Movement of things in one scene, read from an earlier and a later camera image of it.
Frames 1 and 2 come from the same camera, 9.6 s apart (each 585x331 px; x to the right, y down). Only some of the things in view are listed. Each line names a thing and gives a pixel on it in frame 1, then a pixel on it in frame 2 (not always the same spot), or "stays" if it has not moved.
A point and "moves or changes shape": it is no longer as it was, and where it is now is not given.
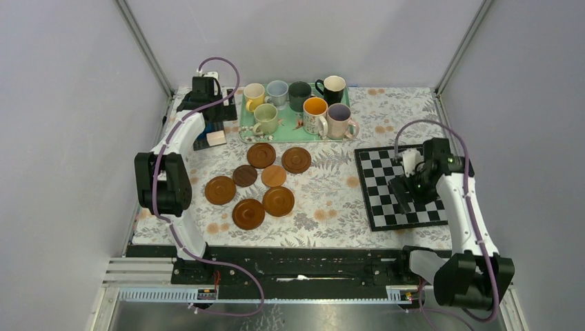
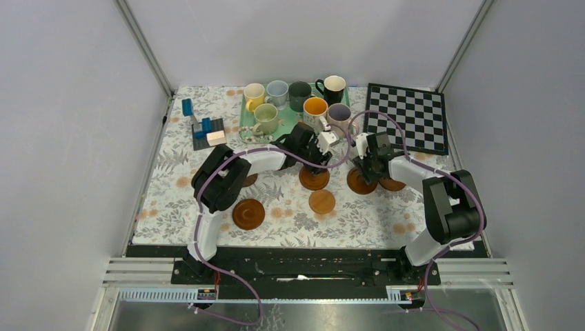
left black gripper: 226,112 -> 321,158
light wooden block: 216,138 stays
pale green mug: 266,118 stays
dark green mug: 298,91 stays
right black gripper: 398,189 -> 361,164
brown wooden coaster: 248,214 stays
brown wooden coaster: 261,155 moves or changes shape
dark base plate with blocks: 214,134 stays
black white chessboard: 378,167 -> 421,113
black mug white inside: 333,89 stays
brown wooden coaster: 296,160 moves or changes shape
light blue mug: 279,89 stays
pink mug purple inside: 339,123 stays
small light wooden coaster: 273,176 -> 321,201
